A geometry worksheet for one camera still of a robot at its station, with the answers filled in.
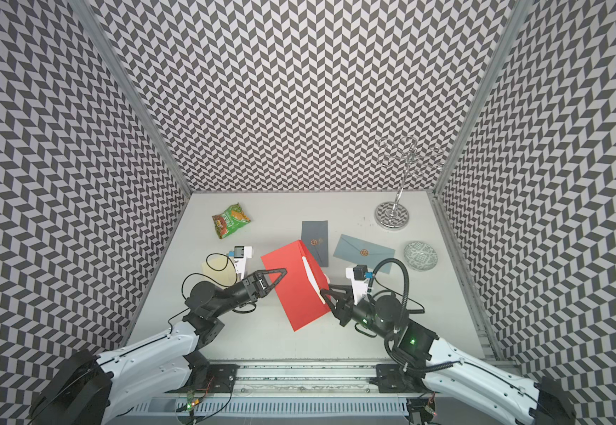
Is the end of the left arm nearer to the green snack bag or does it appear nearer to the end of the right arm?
the end of the right arm

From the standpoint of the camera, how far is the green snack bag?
1.05 meters

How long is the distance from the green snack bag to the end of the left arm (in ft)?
1.39

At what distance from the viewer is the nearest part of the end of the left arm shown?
63 centimetres
